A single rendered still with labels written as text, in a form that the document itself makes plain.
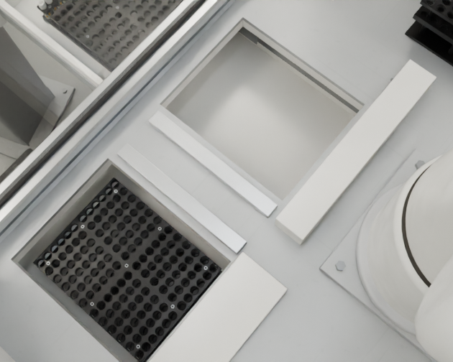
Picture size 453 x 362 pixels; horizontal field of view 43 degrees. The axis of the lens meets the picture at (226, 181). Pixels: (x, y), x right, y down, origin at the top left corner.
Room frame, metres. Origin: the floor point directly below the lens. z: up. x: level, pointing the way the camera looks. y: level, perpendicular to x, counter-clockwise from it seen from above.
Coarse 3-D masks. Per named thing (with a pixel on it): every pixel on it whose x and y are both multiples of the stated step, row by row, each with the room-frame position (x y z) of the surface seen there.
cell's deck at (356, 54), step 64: (256, 0) 0.56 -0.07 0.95; (320, 0) 0.55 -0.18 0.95; (384, 0) 0.54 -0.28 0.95; (192, 64) 0.45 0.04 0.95; (320, 64) 0.43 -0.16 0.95; (384, 64) 0.42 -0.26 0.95; (448, 64) 0.41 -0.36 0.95; (128, 128) 0.35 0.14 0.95; (448, 128) 0.31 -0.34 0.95; (64, 192) 0.26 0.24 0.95; (192, 192) 0.24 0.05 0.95; (0, 256) 0.17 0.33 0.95; (256, 256) 0.14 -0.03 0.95; (320, 256) 0.13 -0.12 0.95; (0, 320) 0.08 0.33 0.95; (64, 320) 0.07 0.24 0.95; (320, 320) 0.04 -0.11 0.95
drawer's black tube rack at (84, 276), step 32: (128, 192) 0.26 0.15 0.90; (96, 224) 0.22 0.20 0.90; (128, 224) 0.21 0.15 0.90; (160, 224) 0.21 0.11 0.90; (64, 256) 0.18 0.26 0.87; (96, 256) 0.17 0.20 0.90; (128, 256) 0.17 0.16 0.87; (160, 256) 0.17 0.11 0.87; (192, 256) 0.16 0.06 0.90; (64, 288) 0.13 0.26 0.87; (96, 288) 0.13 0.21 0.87; (128, 288) 0.12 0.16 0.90; (160, 288) 0.12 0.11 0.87; (192, 288) 0.11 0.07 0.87; (96, 320) 0.07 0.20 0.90; (128, 320) 0.07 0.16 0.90; (160, 320) 0.07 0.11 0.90
